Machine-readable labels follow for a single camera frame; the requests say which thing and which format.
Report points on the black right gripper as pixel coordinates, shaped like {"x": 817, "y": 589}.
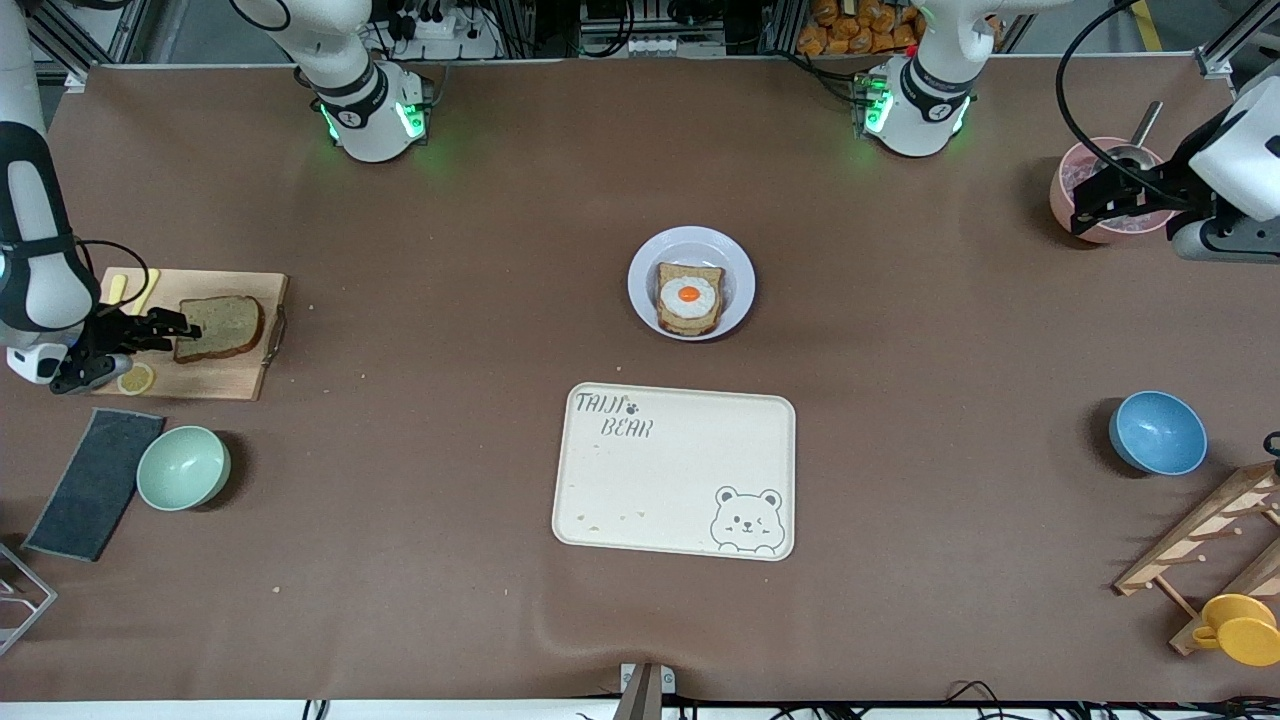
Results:
{"x": 108, "y": 332}

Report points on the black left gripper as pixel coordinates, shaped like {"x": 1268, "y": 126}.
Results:
{"x": 1168, "y": 182}

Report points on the plain brown bread slice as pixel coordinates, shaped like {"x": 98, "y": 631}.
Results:
{"x": 228, "y": 328}

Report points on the white round plate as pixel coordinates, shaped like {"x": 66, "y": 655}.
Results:
{"x": 738, "y": 290}

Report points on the fried egg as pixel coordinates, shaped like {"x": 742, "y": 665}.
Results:
{"x": 688, "y": 297}

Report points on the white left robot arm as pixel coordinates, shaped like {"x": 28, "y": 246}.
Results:
{"x": 915, "y": 115}

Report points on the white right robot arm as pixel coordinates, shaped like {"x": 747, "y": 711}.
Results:
{"x": 40, "y": 280}

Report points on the clear ice cubes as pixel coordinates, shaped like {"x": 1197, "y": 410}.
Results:
{"x": 1075, "y": 180}

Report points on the yellow plastic knife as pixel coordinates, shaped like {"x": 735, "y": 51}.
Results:
{"x": 150, "y": 285}

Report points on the lemon slice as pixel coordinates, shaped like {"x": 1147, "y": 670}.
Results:
{"x": 135, "y": 378}

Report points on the pink bowl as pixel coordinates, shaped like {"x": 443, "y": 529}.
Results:
{"x": 1060, "y": 190}

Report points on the yellow plastic fork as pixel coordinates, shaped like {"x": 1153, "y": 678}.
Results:
{"x": 118, "y": 287}

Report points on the wooden cutting board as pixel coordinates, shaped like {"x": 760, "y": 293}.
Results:
{"x": 215, "y": 380}

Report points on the metal scoop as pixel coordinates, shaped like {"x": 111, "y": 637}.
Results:
{"x": 1148, "y": 122}

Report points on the light green bowl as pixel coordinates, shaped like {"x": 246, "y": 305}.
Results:
{"x": 182, "y": 468}

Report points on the dark grey cloth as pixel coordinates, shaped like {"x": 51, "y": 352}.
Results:
{"x": 92, "y": 485}

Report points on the blue bowl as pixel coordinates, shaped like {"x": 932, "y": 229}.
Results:
{"x": 1158, "y": 433}

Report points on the orange snack pile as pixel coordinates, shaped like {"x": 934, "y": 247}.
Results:
{"x": 850, "y": 30}

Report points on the brown table mat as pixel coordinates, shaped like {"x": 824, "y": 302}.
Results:
{"x": 400, "y": 580}

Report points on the wooden drying rack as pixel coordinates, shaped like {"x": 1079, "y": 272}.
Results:
{"x": 1190, "y": 540}

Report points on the white power strip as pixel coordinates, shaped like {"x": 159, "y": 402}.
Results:
{"x": 440, "y": 30}

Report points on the yellow cup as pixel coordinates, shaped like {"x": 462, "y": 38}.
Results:
{"x": 1245, "y": 635}

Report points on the cream bear print tray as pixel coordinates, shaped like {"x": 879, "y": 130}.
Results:
{"x": 660, "y": 480}

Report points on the aluminium frame post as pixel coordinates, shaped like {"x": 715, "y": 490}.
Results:
{"x": 1235, "y": 40}
{"x": 90, "y": 40}

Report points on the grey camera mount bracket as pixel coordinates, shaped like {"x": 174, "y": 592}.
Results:
{"x": 640, "y": 695}

